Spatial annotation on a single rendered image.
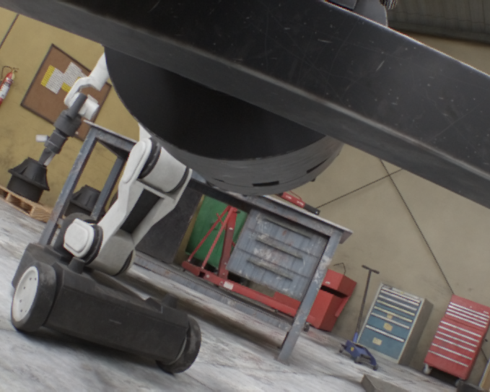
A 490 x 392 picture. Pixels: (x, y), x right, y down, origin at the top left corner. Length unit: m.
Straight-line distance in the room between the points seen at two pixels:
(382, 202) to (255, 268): 6.15
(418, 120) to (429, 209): 8.57
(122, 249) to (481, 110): 1.48
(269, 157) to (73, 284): 0.76
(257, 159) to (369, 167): 8.58
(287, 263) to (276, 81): 2.85
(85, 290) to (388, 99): 1.23
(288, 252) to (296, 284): 0.20
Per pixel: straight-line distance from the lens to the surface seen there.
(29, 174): 5.93
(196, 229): 9.06
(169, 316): 1.68
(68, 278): 1.51
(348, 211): 9.34
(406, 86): 0.41
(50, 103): 7.28
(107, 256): 1.77
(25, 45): 7.00
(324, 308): 8.34
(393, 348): 7.87
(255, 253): 3.23
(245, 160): 0.95
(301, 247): 3.23
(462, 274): 8.61
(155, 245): 5.43
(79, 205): 5.86
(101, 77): 1.98
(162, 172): 1.68
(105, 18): 0.43
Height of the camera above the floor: 0.42
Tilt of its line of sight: 8 degrees up
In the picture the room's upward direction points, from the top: 24 degrees clockwise
